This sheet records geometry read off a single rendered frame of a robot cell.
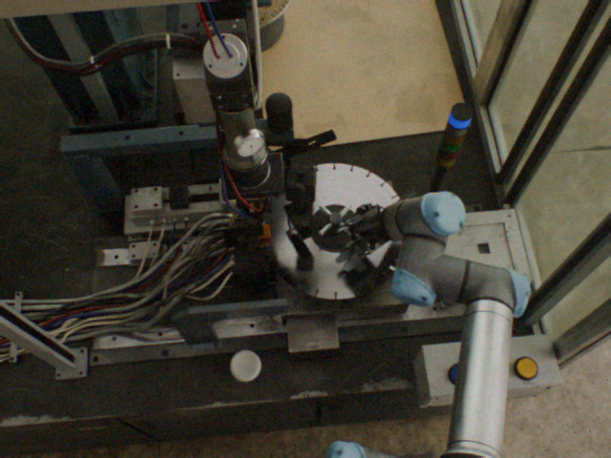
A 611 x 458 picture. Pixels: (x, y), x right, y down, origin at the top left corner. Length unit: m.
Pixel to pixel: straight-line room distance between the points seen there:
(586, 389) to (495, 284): 1.42
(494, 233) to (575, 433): 1.06
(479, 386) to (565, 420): 1.46
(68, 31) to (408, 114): 0.89
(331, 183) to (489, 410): 0.71
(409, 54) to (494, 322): 1.09
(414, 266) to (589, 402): 1.48
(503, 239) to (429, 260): 0.48
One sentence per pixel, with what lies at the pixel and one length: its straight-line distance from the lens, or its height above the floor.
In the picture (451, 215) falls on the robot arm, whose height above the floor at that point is 1.29.
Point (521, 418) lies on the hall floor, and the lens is 2.40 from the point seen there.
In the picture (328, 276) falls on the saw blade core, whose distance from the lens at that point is 1.41.
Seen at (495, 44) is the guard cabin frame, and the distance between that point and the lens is 1.72.
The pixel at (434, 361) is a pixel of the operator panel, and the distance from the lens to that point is 1.44.
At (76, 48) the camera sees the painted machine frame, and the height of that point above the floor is 1.08.
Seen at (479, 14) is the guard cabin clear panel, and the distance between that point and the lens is 1.91.
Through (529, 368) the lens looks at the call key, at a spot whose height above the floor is 0.91.
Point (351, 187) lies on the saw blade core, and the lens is 1.50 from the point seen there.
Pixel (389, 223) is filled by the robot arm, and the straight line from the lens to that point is 1.20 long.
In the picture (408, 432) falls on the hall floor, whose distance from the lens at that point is 2.31.
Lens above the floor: 2.28
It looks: 66 degrees down
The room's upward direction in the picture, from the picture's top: 2 degrees counter-clockwise
